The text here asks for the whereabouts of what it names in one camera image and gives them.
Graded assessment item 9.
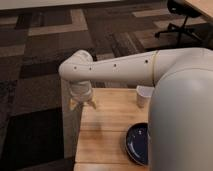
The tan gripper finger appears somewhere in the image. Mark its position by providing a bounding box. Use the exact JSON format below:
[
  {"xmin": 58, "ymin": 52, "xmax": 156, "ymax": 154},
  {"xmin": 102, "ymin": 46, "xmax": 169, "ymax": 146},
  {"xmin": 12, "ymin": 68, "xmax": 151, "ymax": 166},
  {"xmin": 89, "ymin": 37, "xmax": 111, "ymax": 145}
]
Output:
[
  {"xmin": 69, "ymin": 99, "xmax": 78, "ymax": 111},
  {"xmin": 88, "ymin": 99, "xmax": 97, "ymax": 109}
]

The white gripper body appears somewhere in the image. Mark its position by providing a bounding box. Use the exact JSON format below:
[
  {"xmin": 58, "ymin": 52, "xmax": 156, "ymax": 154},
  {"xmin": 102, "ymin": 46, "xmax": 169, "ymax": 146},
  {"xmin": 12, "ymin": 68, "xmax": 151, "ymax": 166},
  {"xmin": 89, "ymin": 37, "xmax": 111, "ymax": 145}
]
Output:
[{"xmin": 71, "ymin": 81, "xmax": 93, "ymax": 102}]

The dark blue ceramic bowl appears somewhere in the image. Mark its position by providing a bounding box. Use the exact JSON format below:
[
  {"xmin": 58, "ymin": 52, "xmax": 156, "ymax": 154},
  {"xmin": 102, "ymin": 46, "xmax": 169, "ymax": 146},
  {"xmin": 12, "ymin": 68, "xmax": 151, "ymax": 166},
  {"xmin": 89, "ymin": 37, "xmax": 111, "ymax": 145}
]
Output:
[{"xmin": 125, "ymin": 123, "xmax": 148, "ymax": 166}]

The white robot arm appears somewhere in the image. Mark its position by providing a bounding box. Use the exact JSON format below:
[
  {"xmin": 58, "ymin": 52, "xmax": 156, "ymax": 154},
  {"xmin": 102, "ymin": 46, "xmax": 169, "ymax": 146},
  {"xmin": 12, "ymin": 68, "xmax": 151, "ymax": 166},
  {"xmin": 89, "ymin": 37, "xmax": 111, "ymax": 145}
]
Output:
[{"xmin": 59, "ymin": 47, "xmax": 213, "ymax": 171}]

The white paper cup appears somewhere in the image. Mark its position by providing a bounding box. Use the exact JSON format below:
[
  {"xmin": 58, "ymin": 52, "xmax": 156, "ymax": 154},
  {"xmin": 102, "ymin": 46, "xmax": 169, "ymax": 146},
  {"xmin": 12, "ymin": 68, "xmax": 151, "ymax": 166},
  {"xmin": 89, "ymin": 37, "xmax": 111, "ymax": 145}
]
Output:
[{"xmin": 136, "ymin": 86, "xmax": 154, "ymax": 108}]

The black office chair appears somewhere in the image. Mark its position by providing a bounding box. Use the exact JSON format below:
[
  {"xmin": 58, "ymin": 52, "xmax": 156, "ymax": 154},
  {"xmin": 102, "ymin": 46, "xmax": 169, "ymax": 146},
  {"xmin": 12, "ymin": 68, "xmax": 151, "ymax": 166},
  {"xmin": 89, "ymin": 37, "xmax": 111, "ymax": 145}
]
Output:
[{"xmin": 154, "ymin": 0, "xmax": 205, "ymax": 48}]

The wooden desk top corner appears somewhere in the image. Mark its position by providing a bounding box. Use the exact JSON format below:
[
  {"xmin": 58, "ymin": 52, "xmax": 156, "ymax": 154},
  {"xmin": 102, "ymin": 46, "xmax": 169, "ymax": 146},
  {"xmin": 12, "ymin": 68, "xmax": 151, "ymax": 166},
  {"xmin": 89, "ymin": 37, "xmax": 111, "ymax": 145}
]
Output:
[{"xmin": 184, "ymin": 0, "xmax": 213, "ymax": 21}]

